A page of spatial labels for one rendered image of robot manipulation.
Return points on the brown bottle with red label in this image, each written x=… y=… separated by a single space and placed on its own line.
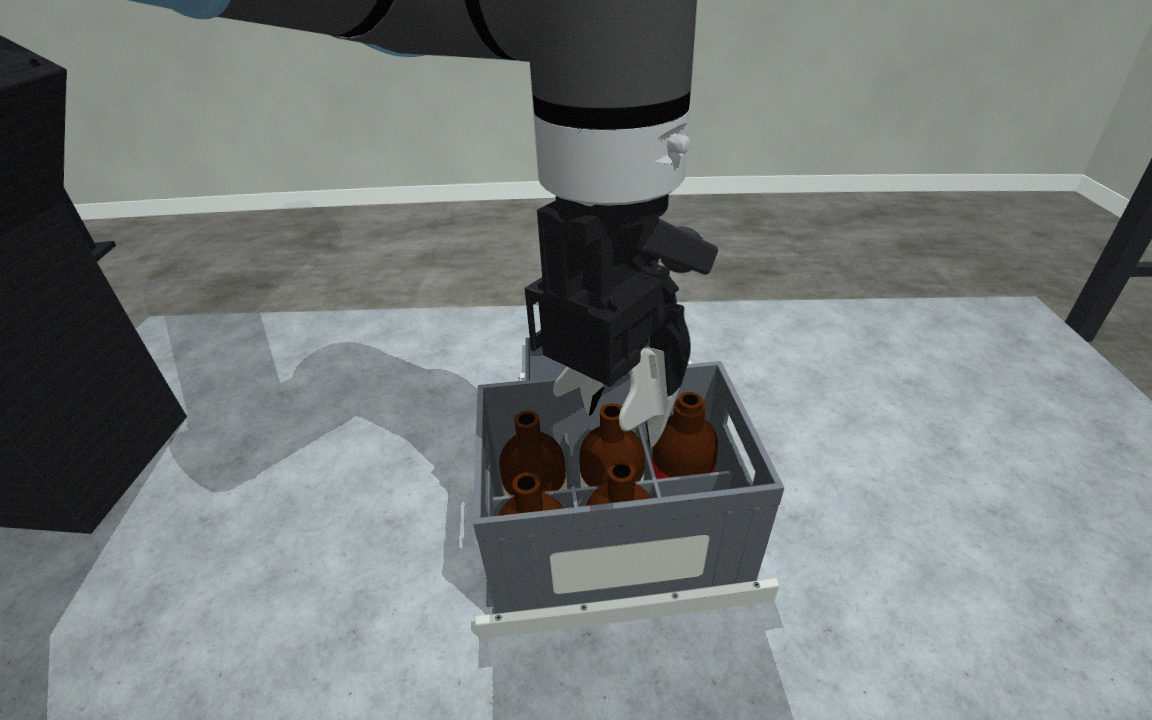
x=689 y=444

